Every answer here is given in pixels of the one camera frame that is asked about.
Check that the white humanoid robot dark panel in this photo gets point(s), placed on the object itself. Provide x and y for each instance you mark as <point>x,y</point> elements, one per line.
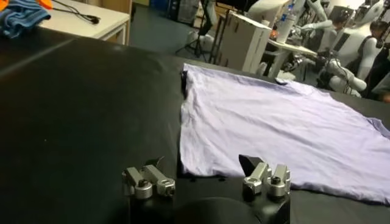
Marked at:
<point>356,39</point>

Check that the light purple t-shirt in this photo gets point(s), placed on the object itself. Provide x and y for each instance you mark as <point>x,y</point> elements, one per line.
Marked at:
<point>274,121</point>

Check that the blue striped garment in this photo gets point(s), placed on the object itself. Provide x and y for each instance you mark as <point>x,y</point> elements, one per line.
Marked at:
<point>18,18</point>

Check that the white cardboard box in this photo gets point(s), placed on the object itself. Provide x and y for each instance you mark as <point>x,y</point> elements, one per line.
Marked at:
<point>243,42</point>

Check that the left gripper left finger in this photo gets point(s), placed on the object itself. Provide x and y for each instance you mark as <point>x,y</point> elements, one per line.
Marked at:
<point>143,182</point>

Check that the white table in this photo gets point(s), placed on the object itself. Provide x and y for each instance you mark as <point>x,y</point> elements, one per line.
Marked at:
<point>91,24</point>

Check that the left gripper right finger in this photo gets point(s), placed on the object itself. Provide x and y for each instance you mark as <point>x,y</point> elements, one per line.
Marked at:
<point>259,176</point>

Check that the white humanoid robot raised arm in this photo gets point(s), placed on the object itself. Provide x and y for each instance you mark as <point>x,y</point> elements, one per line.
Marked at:
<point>317,24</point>

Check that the white curved shell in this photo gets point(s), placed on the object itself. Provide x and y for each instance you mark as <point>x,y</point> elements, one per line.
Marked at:
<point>265,9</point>

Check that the orange garment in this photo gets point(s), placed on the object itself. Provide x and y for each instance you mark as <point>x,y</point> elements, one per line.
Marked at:
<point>45,3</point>

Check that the black table cover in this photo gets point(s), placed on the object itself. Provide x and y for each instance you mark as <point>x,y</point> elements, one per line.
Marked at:
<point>91,106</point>

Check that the black smooth table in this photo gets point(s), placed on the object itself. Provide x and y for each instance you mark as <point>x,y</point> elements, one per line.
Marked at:
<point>18,48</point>

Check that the small white desk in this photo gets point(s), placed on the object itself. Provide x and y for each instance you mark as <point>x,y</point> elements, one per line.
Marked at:
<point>289,48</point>

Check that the black tripod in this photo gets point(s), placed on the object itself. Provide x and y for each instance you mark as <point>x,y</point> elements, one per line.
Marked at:
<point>201,33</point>

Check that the white bottle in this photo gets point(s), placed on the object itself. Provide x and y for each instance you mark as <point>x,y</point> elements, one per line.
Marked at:
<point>285,27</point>

